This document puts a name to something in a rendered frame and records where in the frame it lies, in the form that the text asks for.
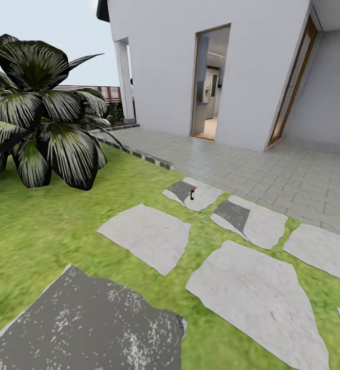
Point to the fixed window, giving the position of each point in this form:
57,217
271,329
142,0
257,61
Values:
211,55

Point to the door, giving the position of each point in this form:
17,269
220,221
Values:
310,36

